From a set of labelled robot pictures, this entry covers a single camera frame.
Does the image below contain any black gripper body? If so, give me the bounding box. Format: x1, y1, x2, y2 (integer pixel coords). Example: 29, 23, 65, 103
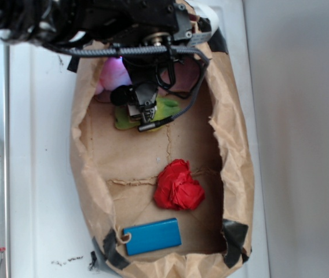
123, 54, 176, 87

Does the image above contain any pink plush bunny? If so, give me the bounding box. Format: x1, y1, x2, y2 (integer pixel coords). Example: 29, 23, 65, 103
94, 58, 132, 103

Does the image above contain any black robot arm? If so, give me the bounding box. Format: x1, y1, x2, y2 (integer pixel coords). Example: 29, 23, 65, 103
0, 1, 192, 85

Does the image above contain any black foam microphone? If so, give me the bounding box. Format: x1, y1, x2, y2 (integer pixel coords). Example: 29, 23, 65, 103
110, 85, 135, 106

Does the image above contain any green plush frog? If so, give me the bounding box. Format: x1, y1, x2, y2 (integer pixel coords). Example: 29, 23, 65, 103
115, 97, 181, 130

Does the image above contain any brown paper bag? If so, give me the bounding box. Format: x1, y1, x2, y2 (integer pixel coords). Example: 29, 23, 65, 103
70, 43, 254, 277

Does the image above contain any crumpled red paper ball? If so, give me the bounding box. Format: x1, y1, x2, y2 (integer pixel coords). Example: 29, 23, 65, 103
153, 159, 205, 210

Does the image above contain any blue rectangular block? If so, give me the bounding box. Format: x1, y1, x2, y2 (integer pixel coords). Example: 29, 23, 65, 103
123, 218, 182, 255

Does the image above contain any grey braided cable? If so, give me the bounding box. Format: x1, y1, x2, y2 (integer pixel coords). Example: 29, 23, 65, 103
48, 45, 211, 133

